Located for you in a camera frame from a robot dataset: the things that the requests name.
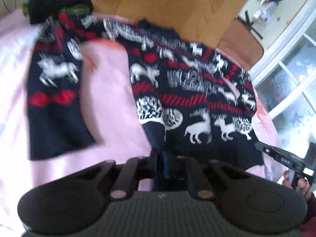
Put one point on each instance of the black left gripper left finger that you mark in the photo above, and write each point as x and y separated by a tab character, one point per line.
103	196

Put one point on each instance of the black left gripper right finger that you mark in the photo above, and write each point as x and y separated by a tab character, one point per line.
246	201

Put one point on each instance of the navy patterned knit sweater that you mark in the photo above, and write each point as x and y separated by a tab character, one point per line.
190	99

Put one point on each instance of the person's right hand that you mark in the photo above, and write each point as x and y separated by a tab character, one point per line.
301	183

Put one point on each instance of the brown mesh cushion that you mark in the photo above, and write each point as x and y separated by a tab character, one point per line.
238	43

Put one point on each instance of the white power strip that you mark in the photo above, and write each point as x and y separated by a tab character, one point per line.
264	13

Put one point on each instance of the dark folded garment green trim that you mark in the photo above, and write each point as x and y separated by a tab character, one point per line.
39	10

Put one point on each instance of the white window frame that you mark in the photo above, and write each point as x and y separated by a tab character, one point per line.
284	77

